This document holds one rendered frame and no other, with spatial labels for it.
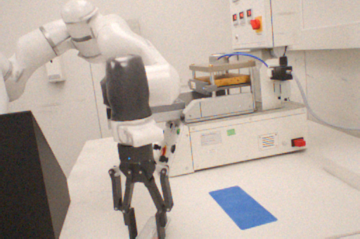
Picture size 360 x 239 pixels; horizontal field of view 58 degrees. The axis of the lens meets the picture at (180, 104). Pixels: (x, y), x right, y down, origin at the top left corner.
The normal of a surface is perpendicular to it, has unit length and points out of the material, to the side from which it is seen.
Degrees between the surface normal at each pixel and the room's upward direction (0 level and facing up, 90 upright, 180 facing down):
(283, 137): 90
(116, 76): 85
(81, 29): 117
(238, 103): 90
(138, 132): 19
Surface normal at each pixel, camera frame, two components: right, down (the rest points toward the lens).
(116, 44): -0.14, 0.24
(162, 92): 0.08, 0.43
